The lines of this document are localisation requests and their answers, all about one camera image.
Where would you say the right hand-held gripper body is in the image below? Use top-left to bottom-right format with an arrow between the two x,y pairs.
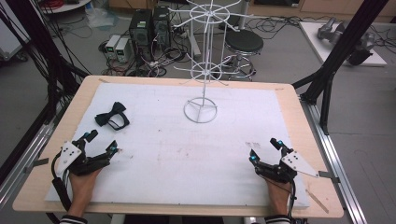
253,147 -> 320,184

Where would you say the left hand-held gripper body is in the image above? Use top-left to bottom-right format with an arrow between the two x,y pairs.
56,138 -> 112,177

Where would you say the black bow tie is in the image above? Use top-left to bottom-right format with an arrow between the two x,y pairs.
94,101 -> 131,132

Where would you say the white wire display rack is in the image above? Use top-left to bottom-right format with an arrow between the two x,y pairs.
168,0 -> 254,124

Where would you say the person's right hand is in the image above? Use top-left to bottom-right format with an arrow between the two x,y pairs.
264,176 -> 293,217

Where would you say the person's left hand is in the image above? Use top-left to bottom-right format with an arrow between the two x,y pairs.
66,168 -> 103,218

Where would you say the wooden stick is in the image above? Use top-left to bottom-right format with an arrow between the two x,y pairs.
304,189 -> 330,215

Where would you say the person's right striped sleeve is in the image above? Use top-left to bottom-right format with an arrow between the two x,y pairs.
264,214 -> 291,224

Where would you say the person's striped sleeve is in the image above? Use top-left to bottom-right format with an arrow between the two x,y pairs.
59,215 -> 89,224
264,214 -> 291,224

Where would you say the white foam mat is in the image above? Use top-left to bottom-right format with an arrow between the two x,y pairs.
44,81 -> 311,210

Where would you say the person's left striped sleeve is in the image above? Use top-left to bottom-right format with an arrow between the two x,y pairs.
59,215 -> 89,224

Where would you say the grey power supply unit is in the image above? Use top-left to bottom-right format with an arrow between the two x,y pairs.
114,36 -> 131,64
104,34 -> 121,60

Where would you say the black round stool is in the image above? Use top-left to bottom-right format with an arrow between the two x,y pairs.
222,29 -> 264,82

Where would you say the white platform board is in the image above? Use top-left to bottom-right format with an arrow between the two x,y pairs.
298,21 -> 389,68

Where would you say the black computer tower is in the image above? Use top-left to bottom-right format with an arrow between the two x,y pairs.
128,8 -> 153,62
151,5 -> 172,49

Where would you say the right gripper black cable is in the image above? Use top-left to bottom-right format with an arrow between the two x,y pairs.
287,174 -> 298,218

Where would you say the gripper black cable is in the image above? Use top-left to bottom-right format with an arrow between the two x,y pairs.
50,151 -> 73,213
287,174 -> 298,218

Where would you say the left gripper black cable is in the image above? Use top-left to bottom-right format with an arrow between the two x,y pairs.
50,151 -> 73,213

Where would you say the aluminium rail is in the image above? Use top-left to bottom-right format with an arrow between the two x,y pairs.
299,94 -> 369,224
0,102 -> 68,210

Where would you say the tangle of floor cables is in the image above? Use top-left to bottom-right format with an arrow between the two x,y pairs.
97,26 -> 200,78

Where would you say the black metal frame strut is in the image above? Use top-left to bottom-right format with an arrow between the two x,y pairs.
4,0 -> 90,124
291,0 -> 390,136

